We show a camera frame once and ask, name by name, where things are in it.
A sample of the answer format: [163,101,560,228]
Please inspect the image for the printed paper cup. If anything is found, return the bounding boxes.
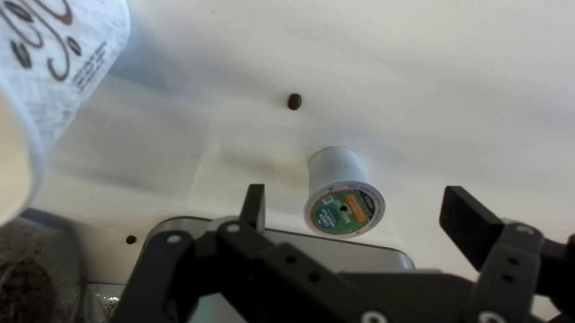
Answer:
[0,0,133,227]

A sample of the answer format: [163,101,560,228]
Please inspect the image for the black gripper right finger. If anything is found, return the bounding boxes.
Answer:
[438,185,575,323]

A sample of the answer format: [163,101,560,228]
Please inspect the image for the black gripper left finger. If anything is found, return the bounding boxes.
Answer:
[109,182,284,323]

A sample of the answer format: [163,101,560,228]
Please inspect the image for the white coffee pod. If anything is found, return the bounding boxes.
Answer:
[302,146,388,239]

